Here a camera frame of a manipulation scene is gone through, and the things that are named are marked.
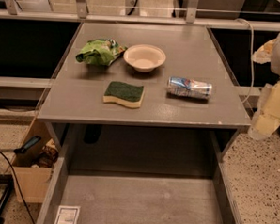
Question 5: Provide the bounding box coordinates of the black metal floor stand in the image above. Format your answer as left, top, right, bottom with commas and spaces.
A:
0, 174, 14, 224

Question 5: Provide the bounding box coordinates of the crumpled green chip bag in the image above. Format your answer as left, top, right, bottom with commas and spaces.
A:
76, 39, 127, 66

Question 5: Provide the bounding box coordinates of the black handled tool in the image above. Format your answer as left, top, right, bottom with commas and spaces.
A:
0, 136, 41, 154

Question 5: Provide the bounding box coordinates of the white paper bowl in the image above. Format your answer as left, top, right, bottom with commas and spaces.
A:
123, 44, 166, 72

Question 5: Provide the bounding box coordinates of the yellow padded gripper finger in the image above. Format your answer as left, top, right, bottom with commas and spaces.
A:
252, 39, 275, 64
248, 82, 280, 141

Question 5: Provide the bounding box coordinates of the black floor cable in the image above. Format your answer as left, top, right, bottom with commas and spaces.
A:
0, 136, 40, 224

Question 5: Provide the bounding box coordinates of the crushed red bull can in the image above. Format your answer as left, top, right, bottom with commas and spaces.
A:
167, 77, 212, 100

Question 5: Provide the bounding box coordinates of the grey metal railing frame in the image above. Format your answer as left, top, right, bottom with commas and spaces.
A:
0, 0, 280, 32

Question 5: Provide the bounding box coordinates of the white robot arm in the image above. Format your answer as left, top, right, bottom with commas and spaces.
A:
248, 33, 280, 141

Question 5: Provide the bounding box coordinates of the grey open top drawer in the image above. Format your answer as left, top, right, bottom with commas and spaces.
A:
37, 124, 242, 224

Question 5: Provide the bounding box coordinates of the green and yellow sponge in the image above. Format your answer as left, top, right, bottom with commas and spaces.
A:
103, 81, 144, 109

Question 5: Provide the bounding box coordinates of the white hanging cable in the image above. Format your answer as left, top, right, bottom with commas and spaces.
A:
230, 17, 258, 104

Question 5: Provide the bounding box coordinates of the cardboard box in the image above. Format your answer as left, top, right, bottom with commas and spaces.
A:
12, 120, 59, 203

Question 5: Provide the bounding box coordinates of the white paper label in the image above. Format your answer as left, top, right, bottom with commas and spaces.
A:
54, 205, 81, 224

